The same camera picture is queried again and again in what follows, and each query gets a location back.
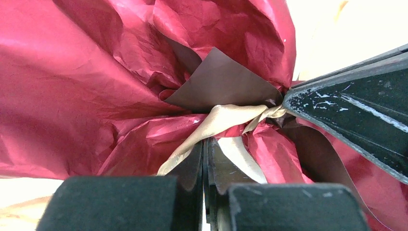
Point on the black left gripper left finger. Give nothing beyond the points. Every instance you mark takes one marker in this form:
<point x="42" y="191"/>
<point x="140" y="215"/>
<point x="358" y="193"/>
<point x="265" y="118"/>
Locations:
<point x="173" y="202"/>

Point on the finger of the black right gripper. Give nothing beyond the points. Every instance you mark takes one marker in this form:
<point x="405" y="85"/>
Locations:
<point x="365" y="105"/>

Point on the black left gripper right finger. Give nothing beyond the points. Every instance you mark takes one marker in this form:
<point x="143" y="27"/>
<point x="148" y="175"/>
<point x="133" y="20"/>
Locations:
<point x="235" y="202"/>

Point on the beige satin ribbon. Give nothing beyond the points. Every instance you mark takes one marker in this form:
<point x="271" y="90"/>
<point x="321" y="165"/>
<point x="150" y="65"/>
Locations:
<point x="220" y="119"/>

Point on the red paper bouquet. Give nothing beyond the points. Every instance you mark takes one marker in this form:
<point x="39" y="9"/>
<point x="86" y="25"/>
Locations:
<point x="83" y="82"/>

